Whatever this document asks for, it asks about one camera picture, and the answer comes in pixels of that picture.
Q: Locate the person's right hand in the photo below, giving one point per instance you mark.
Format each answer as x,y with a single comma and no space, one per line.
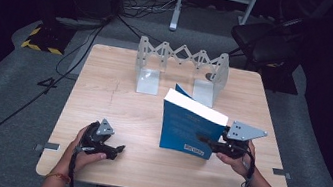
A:
240,166

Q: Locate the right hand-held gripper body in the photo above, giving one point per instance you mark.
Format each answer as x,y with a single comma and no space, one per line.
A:
242,132

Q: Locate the black folding chair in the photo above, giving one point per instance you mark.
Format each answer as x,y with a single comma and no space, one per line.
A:
264,41

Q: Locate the dark round disc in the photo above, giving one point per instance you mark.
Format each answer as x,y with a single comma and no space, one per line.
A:
210,77

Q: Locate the grey tape strip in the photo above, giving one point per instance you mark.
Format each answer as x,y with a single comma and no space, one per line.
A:
280,173
49,147

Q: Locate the grey expandable metal bookend rack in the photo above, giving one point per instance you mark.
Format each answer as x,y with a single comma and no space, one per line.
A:
147,82

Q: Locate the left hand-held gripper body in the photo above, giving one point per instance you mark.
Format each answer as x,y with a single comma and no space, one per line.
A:
93,139

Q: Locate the yellow black striped base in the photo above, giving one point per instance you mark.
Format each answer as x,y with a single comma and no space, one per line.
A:
48,39

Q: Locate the person's left hand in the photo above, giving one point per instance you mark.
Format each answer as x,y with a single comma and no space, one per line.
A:
73,156

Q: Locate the blue paperback book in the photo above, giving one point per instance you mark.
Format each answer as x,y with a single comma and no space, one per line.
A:
183,126

